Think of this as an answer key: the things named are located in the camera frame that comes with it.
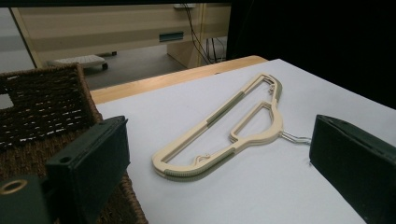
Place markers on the black curtain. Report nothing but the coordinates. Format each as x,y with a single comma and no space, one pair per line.
311,40

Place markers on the brown woven basket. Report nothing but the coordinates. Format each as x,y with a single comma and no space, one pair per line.
46,102

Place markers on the white cabinet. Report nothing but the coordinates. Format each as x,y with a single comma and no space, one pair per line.
14,37

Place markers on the light wooden desk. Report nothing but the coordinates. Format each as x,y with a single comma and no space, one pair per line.
102,28

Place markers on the beige plastic clothes hanger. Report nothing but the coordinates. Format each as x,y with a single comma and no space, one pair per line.
183,177
182,142

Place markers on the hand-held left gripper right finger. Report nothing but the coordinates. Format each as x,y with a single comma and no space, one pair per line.
355,155

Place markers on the wooden clothes hanger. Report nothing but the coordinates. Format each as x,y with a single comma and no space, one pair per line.
199,179

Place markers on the black horizontal frame bar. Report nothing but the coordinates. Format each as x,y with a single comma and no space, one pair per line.
109,3

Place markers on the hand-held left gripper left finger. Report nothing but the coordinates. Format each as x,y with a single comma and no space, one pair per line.
93,155

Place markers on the white table cover sheet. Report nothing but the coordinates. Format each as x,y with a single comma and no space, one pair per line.
249,193

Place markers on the white power strip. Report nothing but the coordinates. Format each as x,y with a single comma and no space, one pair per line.
184,5

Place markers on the white wheeled platform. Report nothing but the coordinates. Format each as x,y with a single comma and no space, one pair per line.
81,60

